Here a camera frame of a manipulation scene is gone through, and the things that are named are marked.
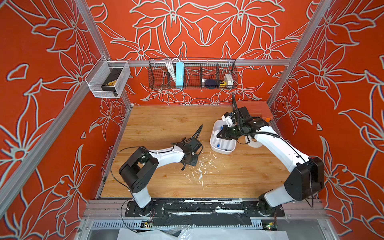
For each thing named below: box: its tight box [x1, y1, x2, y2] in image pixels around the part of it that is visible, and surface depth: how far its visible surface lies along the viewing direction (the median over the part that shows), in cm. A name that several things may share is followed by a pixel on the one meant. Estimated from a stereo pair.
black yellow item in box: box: [101, 67, 123, 97], surface depth 81 cm
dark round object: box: [204, 79, 218, 89], surface depth 97 cm
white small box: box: [224, 73, 234, 86], surface depth 94 cm
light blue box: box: [175, 62, 185, 89], surface depth 92 cm
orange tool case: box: [237, 100, 274, 123], surface depth 119 cm
